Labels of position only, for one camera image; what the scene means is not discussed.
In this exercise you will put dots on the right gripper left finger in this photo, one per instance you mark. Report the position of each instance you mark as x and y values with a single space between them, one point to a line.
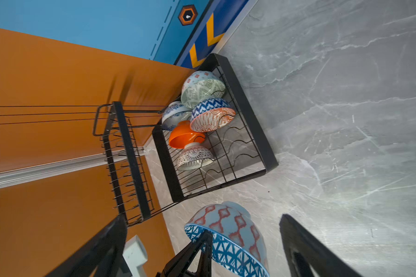
101 256

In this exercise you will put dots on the blue floral bowl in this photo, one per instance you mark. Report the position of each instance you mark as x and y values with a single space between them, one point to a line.
174 114

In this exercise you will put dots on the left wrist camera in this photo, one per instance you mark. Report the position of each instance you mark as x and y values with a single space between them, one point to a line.
134 257

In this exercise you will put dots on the plain orange bowl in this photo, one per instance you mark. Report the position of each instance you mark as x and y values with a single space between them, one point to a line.
183 135

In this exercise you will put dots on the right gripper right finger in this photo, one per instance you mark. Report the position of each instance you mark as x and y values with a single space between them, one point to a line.
307 256

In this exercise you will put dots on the green patterned bowl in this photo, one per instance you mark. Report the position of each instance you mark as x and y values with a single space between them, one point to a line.
199 86

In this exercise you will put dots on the white brown striped bowl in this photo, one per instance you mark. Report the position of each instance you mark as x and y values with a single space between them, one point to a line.
194 156

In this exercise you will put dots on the dark blue patterned bowl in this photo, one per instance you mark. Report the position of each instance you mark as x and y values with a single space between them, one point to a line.
238 245

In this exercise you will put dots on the black wire dish rack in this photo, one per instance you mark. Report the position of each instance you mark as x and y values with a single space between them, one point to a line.
241 150

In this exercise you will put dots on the red orange patterned bowl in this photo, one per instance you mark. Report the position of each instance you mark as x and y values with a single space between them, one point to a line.
211 114

